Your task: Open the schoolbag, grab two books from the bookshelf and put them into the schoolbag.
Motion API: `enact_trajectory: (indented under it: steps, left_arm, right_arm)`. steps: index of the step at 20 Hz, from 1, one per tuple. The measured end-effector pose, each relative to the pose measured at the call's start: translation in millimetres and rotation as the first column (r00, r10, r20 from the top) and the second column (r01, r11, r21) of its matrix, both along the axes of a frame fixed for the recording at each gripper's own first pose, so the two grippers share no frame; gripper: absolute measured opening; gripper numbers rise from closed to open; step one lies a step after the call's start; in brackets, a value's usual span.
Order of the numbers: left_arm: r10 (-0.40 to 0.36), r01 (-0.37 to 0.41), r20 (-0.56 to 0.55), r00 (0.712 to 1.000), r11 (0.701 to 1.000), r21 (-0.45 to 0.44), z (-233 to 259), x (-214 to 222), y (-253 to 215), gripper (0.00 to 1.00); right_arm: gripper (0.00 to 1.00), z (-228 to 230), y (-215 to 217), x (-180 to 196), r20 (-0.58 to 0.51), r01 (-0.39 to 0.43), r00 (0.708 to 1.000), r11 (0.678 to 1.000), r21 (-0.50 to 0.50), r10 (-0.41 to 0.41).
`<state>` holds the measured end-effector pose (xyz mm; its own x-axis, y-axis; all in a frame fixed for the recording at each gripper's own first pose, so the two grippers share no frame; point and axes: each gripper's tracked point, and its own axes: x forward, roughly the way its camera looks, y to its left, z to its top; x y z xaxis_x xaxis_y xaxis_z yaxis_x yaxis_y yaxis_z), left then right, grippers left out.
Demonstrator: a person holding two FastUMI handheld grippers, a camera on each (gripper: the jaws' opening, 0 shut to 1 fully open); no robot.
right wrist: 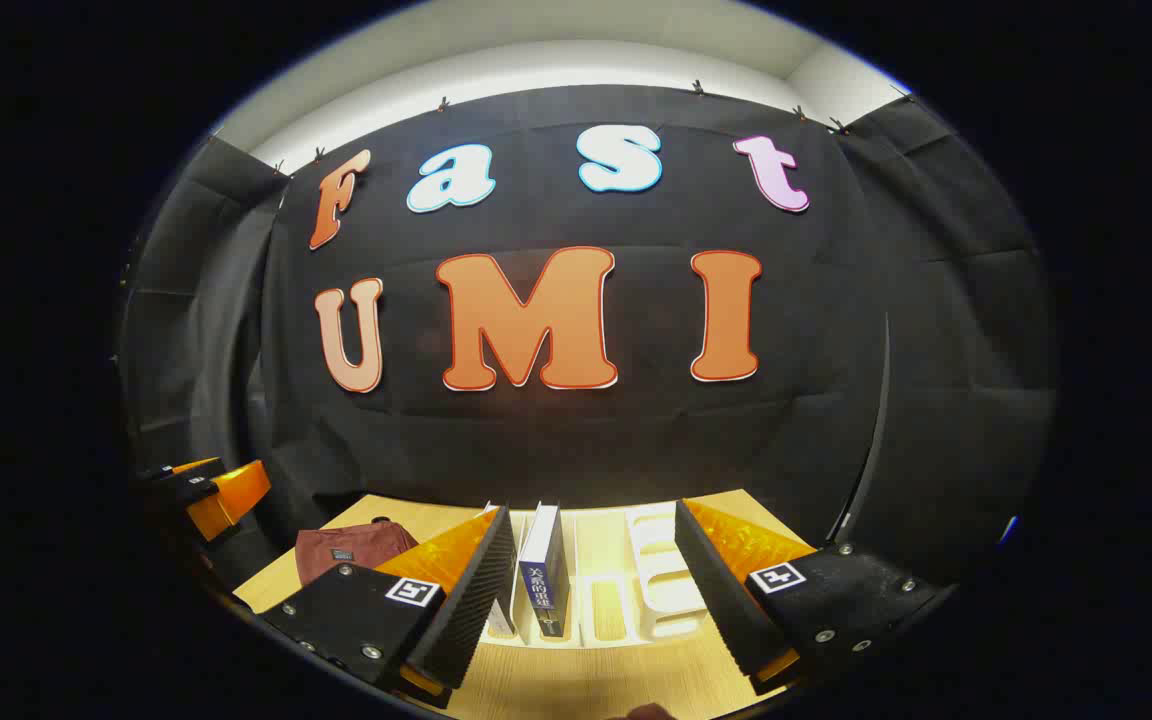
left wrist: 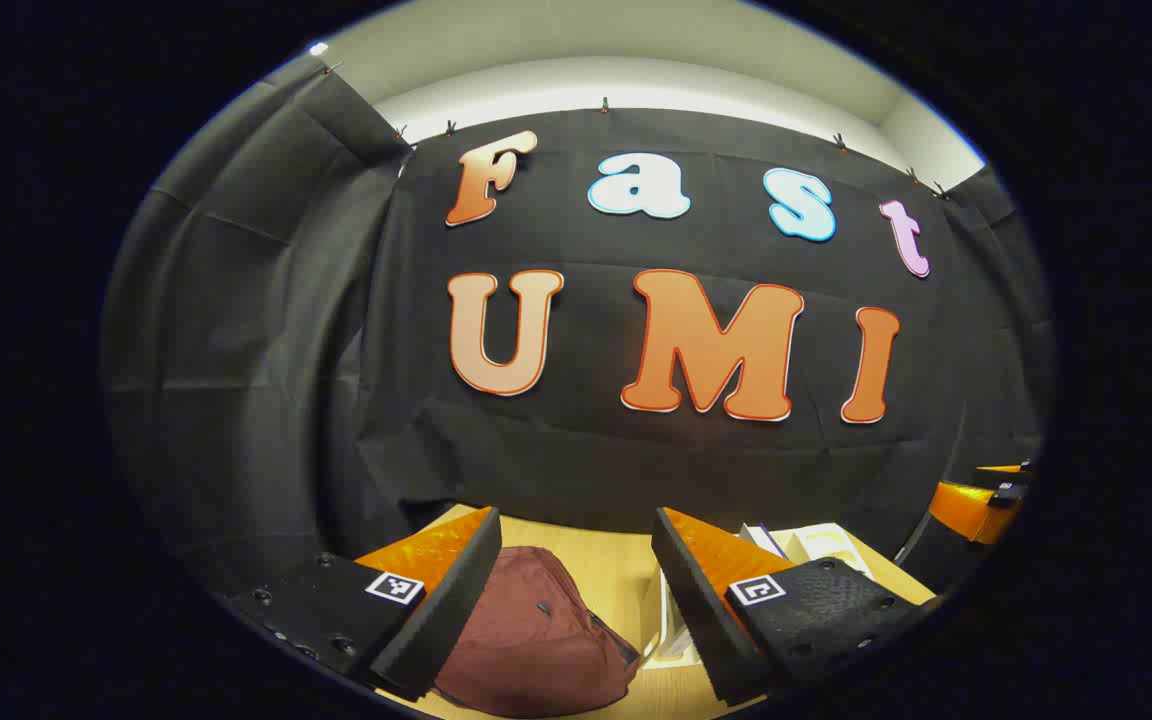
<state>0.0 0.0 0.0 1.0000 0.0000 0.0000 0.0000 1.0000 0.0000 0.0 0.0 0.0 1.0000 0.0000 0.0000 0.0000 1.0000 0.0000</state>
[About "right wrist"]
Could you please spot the blue spine book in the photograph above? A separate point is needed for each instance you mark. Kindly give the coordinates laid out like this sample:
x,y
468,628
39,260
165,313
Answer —
x,y
543,570

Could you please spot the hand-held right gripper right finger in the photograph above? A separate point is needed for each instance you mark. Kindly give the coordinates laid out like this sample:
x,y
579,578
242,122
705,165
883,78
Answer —
x,y
716,590

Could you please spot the black backdrop cloth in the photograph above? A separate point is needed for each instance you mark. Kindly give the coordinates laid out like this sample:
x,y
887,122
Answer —
x,y
576,440

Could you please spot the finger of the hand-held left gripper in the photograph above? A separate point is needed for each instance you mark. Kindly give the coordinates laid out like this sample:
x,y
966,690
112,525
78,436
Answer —
x,y
236,492
186,482

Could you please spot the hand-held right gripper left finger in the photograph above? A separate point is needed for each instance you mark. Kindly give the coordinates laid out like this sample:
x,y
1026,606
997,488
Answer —
x,y
476,600

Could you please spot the maroon schoolbag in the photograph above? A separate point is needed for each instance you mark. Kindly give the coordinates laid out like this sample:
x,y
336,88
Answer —
x,y
351,548

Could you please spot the white bookshelf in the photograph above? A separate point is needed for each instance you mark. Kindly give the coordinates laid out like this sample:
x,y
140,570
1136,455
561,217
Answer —
x,y
661,590

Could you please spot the grey spine book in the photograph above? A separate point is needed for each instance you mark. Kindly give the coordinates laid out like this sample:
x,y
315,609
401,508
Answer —
x,y
503,615

